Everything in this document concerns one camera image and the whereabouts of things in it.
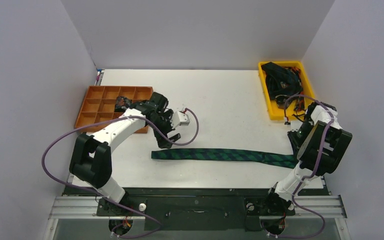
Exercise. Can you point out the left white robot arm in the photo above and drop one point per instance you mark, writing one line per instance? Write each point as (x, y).
(91, 159)

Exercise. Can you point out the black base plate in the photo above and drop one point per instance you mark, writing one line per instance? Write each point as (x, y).
(212, 209)

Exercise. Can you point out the pile of dark ties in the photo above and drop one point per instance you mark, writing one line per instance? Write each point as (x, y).
(282, 80)

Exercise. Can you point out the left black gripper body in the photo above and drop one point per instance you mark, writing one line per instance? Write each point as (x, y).
(163, 123)

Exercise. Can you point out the aluminium rail frame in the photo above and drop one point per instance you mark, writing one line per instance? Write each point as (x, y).
(86, 207)

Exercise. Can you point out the yellow plastic bin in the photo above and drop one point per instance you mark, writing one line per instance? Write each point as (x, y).
(274, 112)

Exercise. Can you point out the orange compartment tray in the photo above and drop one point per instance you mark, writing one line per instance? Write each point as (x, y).
(99, 103)

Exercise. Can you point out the rolled dark tie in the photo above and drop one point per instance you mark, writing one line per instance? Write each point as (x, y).
(122, 103)

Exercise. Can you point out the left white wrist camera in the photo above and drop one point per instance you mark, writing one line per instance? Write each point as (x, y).
(179, 119)

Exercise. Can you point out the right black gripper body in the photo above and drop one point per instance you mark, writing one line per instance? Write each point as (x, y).
(294, 141)

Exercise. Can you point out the green navy striped tie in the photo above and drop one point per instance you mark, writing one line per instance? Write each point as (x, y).
(227, 155)

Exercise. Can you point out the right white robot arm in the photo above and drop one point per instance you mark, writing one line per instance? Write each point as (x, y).
(319, 145)

